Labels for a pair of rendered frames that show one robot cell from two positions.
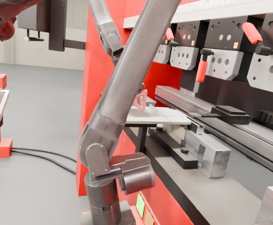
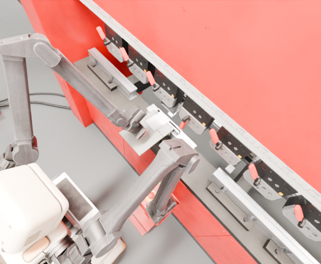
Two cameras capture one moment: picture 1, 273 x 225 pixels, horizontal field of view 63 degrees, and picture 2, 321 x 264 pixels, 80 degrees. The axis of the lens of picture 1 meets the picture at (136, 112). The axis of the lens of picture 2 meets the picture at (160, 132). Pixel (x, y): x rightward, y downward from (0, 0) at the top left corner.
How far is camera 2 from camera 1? 0.82 m
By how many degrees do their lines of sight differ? 50
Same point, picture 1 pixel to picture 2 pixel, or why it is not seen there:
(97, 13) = (102, 109)
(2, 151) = not seen: outside the picture
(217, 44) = (192, 113)
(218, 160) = not seen: hidden behind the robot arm
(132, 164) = (169, 206)
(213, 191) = not seen: hidden behind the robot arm
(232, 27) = (202, 114)
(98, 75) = (63, 49)
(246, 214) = (204, 176)
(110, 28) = (116, 115)
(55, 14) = not seen: outside the picture
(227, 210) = (197, 177)
